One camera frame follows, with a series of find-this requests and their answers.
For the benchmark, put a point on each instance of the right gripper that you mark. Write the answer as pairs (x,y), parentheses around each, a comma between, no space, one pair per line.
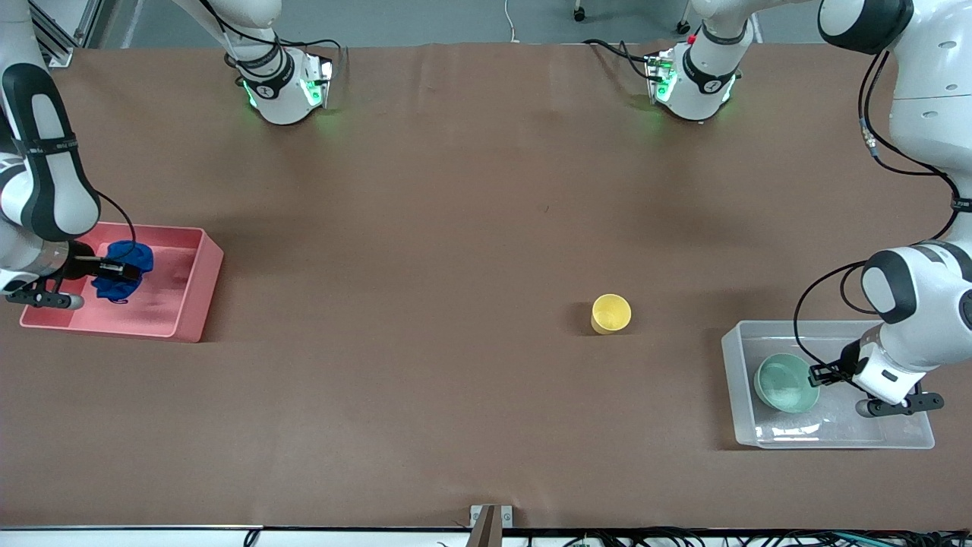
(82,268)

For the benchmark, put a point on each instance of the aluminium frame profile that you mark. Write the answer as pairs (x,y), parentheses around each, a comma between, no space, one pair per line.
(64,34)

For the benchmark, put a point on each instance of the blue cloth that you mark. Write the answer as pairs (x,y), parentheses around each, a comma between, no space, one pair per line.
(114,290)

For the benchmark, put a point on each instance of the clear plastic bin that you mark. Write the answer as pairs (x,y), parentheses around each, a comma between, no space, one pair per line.
(835,427)

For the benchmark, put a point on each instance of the pink plastic bin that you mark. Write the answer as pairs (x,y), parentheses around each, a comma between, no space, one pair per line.
(175,296)

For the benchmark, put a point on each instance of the metal table edge bracket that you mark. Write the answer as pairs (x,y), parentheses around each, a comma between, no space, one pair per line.
(490,518)

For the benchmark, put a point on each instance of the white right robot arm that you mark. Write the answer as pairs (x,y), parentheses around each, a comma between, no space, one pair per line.
(45,190)

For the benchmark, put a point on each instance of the pale green bowl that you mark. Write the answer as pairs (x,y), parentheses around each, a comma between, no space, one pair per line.
(786,384)

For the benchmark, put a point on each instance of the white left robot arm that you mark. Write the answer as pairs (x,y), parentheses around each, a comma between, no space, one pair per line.
(926,76)

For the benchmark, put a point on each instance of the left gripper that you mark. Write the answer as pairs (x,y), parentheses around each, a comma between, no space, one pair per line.
(845,365)

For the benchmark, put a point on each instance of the yellow plastic cup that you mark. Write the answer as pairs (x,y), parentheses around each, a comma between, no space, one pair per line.
(611,314)

